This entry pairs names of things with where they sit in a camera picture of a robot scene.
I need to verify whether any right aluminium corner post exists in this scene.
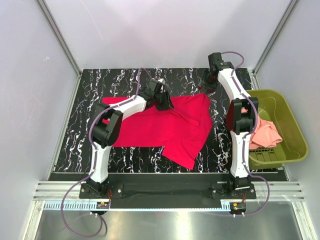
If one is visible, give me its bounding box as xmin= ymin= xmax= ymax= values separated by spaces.
xmin=252 ymin=0 xmax=300 ymax=76

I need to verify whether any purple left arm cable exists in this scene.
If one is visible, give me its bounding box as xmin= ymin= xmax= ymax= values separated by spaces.
xmin=59 ymin=66 xmax=153 ymax=237

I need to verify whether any right small connector board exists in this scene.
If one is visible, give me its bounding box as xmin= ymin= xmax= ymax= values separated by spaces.
xmin=231 ymin=202 xmax=247 ymax=212

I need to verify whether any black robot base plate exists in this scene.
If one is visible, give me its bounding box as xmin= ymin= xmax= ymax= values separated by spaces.
xmin=78 ymin=172 xmax=257 ymax=209

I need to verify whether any red t shirt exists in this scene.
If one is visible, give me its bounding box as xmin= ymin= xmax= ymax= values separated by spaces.
xmin=114 ymin=93 xmax=213 ymax=170

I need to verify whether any pink t shirt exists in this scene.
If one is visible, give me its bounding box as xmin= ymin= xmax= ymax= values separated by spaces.
xmin=249 ymin=115 xmax=283 ymax=150

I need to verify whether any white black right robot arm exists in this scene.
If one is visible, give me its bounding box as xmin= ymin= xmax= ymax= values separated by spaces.
xmin=199 ymin=52 xmax=259 ymax=201

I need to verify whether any aluminium corner post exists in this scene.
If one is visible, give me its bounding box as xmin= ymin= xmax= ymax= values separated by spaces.
xmin=252 ymin=0 xmax=300 ymax=76
xmin=35 ymin=0 xmax=82 ymax=77

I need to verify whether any left small connector board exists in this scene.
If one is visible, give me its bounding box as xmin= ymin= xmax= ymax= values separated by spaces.
xmin=96 ymin=201 xmax=110 ymax=209

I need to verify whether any olive green plastic bin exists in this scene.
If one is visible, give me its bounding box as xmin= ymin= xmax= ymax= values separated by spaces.
xmin=247 ymin=89 xmax=309 ymax=170

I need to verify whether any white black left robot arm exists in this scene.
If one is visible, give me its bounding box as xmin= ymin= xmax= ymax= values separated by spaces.
xmin=86 ymin=78 xmax=174 ymax=198

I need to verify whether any aluminium frame rail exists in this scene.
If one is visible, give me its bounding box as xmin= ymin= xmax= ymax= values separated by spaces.
xmin=33 ymin=181 xmax=305 ymax=212

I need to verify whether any left aluminium corner post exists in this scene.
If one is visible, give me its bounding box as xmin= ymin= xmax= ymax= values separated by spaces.
xmin=35 ymin=0 xmax=82 ymax=77

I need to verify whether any small connector board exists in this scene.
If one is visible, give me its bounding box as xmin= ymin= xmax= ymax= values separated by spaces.
xmin=231 ymin=202 xmax=247 ymax=212
xmin=96 ymin=201 xmax=110 ymax=209

